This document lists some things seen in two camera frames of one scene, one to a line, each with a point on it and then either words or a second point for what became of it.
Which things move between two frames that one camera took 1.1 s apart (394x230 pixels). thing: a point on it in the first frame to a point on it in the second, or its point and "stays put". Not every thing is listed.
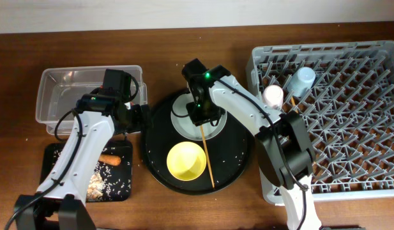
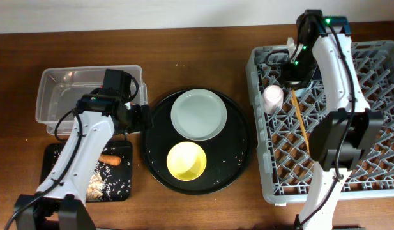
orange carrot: (111, 160) stays put
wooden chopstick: (208, 157) to (300, 119)
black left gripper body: (136, 120) stays put
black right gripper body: (205, 109) to (297, 75)
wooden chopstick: (294, 105) stays put
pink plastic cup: (273, 95) stays put
